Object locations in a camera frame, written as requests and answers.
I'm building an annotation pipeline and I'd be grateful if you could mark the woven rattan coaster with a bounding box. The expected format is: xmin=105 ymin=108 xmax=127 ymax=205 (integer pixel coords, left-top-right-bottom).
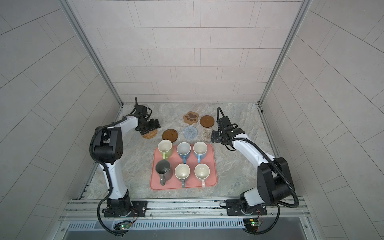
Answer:
xmin=142 ymin=129 xmax=158 ymax=139

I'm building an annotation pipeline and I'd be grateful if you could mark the brown wooden coaster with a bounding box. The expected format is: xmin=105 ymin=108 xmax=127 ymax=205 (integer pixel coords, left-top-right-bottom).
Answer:
xmin=200 ymin=115 xmax=215 ymax=128
xmin=162 ymin=129 xmax=179 ymax=143

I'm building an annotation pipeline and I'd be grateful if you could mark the multicolour woven round coaster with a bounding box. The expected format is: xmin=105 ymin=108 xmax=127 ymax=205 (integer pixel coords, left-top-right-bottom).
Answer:
xmin=201 ymin=129 xmax=213 ymax=143

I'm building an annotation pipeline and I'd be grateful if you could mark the light blue mug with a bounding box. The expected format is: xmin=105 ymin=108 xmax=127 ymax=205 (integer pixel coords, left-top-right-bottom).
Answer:
xmin=193 ymin=142 xmax=208 ymax=164

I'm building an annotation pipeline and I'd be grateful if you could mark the blue woven round coaster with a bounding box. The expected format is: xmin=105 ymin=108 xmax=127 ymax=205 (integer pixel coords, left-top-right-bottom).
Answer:
xmin=183 ymin=126 xmax=198 ymax=140

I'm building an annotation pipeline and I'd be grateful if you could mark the cork paw print coaster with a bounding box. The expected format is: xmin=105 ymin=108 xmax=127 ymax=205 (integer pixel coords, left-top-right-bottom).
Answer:
xmin=183 ymin=111 xmax=199 ymax=125

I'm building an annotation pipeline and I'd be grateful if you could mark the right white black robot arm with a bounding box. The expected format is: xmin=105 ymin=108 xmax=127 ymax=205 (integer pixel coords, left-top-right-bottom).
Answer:
xmin=211 ymin=107 xmax=299 ymax=214

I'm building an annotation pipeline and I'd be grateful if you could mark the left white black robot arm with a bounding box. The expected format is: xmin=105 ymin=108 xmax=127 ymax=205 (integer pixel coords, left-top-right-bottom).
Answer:
xmin=89 ymin=102 xmax=161 ymax=218

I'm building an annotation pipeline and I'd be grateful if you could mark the green mug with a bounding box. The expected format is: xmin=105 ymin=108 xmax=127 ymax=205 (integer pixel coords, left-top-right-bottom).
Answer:
xmin=158 ymin=140 xmax=173 ymax=160

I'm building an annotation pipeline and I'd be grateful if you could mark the blue floral mug middle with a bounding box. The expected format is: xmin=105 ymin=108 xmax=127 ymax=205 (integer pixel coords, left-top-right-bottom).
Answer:
xmin=177 ymin=142 xmax=192 ymax=164

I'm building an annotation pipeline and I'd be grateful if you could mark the dark grey mug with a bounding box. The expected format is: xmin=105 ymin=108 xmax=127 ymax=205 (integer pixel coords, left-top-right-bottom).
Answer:
xmin=156 ymin=160 xmax=173 ymax=186

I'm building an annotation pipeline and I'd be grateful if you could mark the pink silicone tray mat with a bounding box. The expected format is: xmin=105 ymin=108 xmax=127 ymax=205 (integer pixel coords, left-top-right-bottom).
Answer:
xmin=150 ymin=144 xmax=218 ymax=191

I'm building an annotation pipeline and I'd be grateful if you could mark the right green circuit board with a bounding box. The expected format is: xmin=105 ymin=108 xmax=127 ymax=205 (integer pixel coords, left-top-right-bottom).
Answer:
xmin=243 ymin=218 xmax=263 ymax=233

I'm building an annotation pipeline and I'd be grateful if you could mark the green circuit board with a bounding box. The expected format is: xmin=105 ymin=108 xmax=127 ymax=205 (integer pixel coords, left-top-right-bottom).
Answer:
xmin=114 ymin=221 xmax=134 ymax=231
xmin=243 ymin=218 xmax=263 ymax=233

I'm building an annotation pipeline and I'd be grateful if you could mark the left green circuit board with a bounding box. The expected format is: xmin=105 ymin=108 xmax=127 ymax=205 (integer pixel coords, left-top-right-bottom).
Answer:
xmin=114 ymin=221 xmax=134 ymax=231

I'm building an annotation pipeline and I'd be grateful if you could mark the white vent grille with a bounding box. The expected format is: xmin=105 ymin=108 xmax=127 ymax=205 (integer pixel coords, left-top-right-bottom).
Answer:
xmin=68 ymin=218 xmax=245 ymax=231

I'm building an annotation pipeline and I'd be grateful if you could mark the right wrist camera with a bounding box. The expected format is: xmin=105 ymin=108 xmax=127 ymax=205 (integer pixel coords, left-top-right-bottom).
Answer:
xmin=220 ymin=116 xmax=232 ymax=128

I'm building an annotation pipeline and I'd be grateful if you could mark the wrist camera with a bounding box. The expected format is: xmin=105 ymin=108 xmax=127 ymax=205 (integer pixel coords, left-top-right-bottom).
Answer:
xmin=135 ymin=105 xmax=149 ymax=117
xmin=220 ymin=116 xmax=232 ymax=128

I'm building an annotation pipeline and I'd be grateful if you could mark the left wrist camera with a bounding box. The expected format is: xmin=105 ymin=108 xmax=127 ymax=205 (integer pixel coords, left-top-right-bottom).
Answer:
xmin=135 ymin=105 xmax=149 ymax=117

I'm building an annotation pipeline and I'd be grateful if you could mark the pink handled white mug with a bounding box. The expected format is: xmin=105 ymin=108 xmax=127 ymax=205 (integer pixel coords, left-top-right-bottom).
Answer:
xmin=194 ymin=164 xmax=210 ymax=188

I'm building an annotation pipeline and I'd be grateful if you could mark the grey handled white mug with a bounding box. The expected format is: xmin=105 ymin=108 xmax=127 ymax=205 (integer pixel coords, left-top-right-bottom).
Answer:
xmin=175 ymin=164 xmax=191 ymax=188

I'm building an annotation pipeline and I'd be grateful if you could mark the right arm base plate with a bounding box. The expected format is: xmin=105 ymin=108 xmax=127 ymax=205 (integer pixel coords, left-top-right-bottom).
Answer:
xmin=220 ymin=199 xmax=268 ymax=216

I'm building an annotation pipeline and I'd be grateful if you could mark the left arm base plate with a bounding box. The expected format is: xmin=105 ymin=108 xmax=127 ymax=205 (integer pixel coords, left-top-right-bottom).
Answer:
xmin=102 ymin=199 xmax=148 ymax=218

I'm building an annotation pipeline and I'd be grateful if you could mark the aluminium mounting rail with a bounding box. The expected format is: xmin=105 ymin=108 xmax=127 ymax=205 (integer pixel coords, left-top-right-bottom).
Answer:
xmin=59 ymin=196 xmax=311 ymax=221

